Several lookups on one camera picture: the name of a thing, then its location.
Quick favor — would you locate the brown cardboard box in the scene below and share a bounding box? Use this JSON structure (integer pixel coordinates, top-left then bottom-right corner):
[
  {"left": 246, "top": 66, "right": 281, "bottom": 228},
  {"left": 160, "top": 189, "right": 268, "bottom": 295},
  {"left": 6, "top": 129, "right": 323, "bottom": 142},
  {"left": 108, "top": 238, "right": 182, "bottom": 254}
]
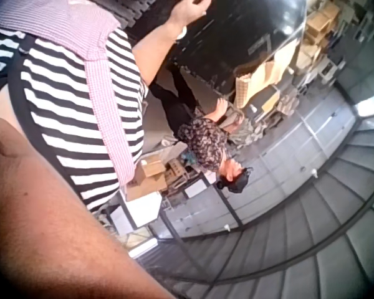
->
[{"left": 124, "top": 155, "right": 170, "bottom": 202}]

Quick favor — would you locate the person's right hand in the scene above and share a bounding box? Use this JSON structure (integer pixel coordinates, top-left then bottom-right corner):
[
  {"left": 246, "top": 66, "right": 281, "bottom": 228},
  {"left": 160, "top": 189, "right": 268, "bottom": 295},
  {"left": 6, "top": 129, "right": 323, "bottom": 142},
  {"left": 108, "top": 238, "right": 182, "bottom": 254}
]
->
[{"left": 170, "top": 0, "right": 212, "bottom": 29}]

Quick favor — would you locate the stack of beige egg trays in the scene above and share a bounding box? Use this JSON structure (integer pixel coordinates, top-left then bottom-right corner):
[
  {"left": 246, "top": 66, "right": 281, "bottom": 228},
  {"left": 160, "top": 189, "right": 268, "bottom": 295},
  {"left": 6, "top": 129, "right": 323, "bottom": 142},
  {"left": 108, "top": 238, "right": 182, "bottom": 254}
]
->
[{"left": 234, "top": 40, "right": 300, "bottom": 109}]

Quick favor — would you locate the heap of grey egg trays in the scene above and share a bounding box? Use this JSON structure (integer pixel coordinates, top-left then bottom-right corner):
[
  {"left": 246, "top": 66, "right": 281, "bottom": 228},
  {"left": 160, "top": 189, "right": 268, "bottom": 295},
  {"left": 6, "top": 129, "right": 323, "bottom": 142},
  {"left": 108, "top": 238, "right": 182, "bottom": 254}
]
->
[{"left": 229, "top": 92, "right": 302, "bottom": 146}]

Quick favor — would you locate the white paper sheet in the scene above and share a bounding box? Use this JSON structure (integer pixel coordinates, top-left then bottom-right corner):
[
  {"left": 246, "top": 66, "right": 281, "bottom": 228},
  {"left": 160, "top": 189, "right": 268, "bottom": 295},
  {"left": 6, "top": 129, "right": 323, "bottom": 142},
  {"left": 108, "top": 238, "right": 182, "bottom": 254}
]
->
[{"left": 110, "top": 191, "right": 163, "bottom": 236}]

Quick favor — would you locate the stack of cardboard boxes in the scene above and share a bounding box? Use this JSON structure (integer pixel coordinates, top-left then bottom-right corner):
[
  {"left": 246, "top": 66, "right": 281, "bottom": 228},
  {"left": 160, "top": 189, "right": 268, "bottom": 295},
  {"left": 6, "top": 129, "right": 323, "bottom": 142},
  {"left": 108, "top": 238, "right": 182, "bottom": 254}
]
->
[{"left": 301, "top": 1, "right": 342, "bottom": 75}]

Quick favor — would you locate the wooden crate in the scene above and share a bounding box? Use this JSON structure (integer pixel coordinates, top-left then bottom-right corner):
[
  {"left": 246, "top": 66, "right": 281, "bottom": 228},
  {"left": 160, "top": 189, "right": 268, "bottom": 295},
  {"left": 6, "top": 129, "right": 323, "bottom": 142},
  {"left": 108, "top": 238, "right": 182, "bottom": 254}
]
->
[{"left": 164, "top": 158, "right": 189, "bottom": 189}]

